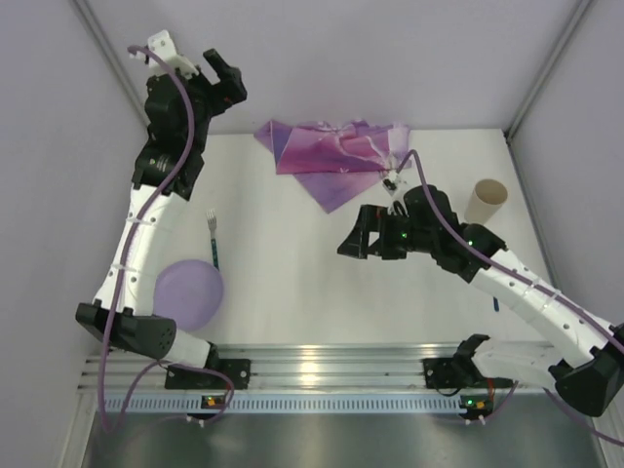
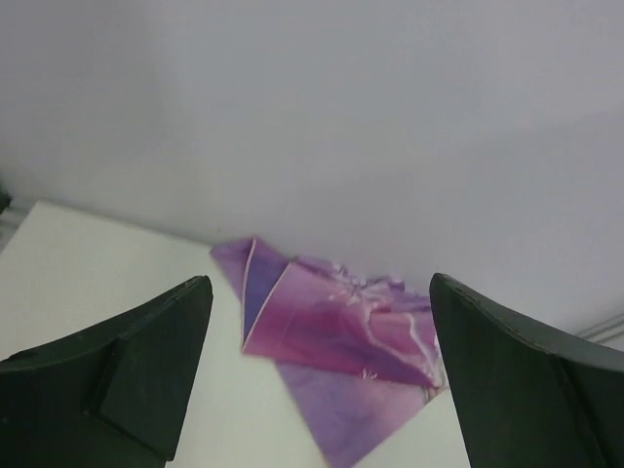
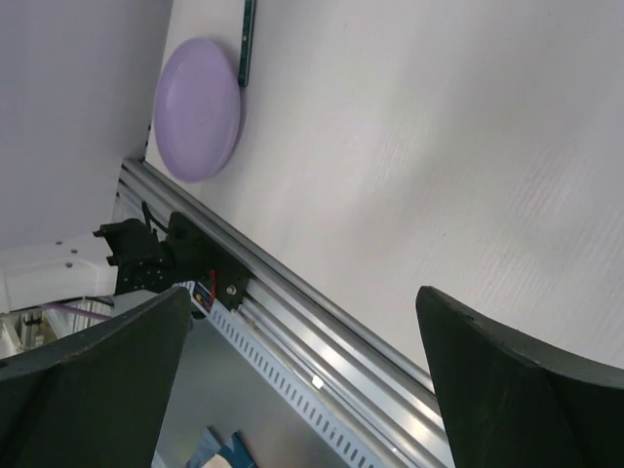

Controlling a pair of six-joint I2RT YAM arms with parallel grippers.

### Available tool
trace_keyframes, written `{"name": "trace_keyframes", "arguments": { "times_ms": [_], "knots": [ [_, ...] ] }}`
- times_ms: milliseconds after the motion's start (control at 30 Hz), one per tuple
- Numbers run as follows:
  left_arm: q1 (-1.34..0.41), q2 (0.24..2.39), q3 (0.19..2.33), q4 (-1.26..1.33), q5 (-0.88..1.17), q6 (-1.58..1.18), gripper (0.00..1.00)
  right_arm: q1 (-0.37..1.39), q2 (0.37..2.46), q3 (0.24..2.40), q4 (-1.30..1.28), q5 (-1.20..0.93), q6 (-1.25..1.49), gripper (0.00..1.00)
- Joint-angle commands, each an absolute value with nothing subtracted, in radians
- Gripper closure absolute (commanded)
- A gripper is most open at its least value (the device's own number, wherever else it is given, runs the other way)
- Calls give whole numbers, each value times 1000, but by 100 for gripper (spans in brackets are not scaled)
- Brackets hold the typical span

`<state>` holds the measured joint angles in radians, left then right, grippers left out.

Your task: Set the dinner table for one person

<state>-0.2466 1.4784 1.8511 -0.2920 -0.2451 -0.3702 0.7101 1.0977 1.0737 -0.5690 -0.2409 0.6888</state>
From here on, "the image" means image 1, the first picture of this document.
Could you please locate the purple printed cloth placemat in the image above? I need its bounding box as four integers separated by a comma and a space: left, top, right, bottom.
253, 120, 410, 214

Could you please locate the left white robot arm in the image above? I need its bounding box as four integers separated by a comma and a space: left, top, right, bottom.
75, 49, 247, 369

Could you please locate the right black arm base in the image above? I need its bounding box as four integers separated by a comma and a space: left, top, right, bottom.
422, 358, 488, 390

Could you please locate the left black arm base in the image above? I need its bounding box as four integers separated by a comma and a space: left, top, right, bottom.
164, 359, 252, 391

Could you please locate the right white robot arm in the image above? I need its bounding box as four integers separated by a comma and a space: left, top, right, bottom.
337, 185, 623, 417

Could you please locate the beige paper cup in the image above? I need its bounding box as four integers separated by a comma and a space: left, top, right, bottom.
464, 178, 508, 224

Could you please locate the lilac plastic plate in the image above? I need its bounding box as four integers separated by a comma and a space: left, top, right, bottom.
153, 259, 224, 332

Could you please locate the fork with teal handle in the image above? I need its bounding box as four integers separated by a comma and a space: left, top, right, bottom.
206, 209, 219, 269

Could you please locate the aluminium mounting rail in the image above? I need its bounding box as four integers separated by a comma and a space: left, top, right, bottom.
78, 344, 457, 393

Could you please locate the left aluminium frame post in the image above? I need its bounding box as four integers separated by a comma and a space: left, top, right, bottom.
68, 0, 148, 127

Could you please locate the aluminium frame post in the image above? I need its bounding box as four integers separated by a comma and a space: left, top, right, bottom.
68, 0, 148, 127
503, 0, 596, 144

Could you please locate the right aluminium frame post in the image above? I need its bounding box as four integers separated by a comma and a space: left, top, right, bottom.
503, 0, 596, 144

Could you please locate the slotted grey cable duct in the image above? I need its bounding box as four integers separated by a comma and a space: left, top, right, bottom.
104, 393, 492, 414

